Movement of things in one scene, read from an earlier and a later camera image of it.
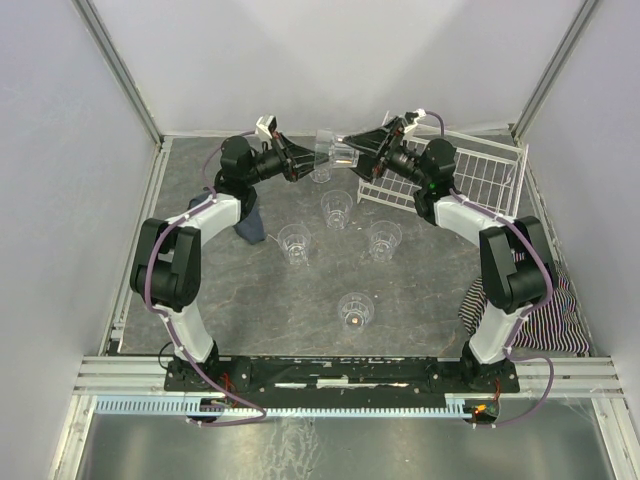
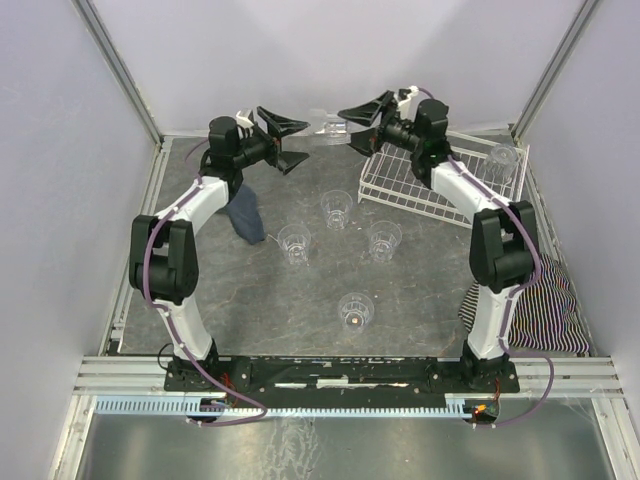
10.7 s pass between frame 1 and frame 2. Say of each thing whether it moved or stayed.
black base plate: stayed
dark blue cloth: stayed
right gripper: moved
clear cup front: stayed
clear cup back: moved
